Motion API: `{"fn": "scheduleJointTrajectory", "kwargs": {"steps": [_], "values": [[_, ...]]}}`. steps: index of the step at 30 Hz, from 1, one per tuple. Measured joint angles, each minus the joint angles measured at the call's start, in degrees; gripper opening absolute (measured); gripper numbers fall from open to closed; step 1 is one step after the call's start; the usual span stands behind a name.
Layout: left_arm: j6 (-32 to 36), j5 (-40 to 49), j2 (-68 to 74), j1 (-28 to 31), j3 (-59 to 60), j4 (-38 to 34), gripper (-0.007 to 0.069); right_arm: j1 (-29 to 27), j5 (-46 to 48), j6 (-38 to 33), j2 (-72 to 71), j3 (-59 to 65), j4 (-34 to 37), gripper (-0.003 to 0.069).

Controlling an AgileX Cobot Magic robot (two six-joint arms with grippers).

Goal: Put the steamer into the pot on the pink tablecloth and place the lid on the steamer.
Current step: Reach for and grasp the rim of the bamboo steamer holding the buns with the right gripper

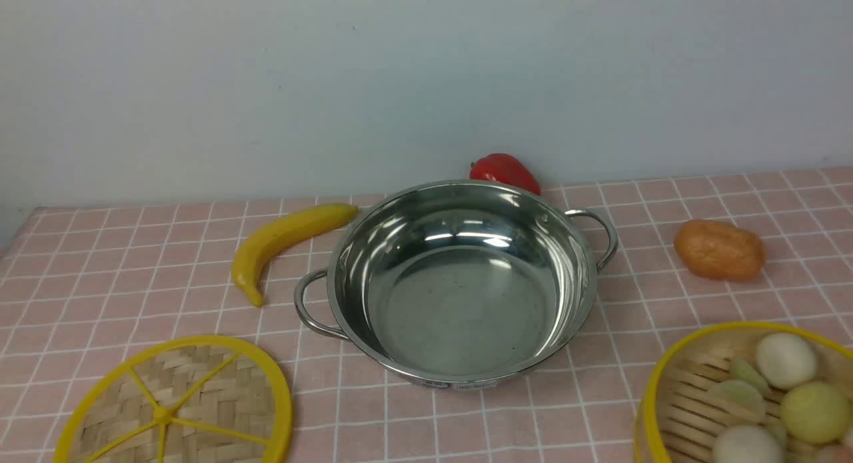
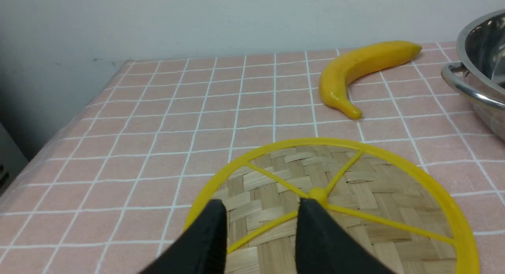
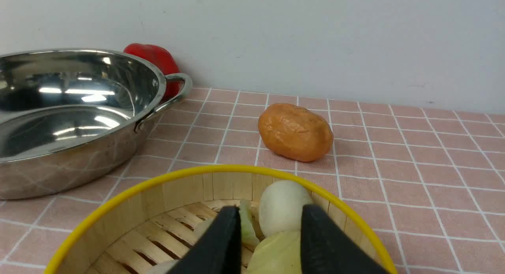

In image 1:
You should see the stainless steel pot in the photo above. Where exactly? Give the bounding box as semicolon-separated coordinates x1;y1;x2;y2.
295;180;619;390

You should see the yellow toy banana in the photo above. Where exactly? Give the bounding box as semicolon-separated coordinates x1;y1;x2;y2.
231;204;359;308

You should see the red toy bell pepper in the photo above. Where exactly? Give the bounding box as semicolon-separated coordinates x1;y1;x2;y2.
468;153;542;196

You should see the orange toy bread roll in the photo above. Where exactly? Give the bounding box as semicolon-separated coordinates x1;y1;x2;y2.
674;219;767;282

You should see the white bun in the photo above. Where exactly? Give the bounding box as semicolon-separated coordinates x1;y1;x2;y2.
712;426;785;462
756;332;818;390

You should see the white bun upper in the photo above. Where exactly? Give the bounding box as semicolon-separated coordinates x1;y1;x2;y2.
756;332;818;390

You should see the bamboo steamer basket yellow rim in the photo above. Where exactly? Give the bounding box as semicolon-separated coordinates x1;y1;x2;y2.
634;322;852;462

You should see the green white dumpling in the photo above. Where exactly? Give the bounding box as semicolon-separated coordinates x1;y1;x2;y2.
707;379;767;424

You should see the white bun lower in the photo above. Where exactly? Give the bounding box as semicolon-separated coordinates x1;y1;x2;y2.
712;426;785;462

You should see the yellow-green bun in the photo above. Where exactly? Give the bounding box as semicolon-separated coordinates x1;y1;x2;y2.
780;381;851;445

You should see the woven bamboo steamer lid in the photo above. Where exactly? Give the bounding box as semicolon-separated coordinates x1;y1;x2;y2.
53;335;295;462

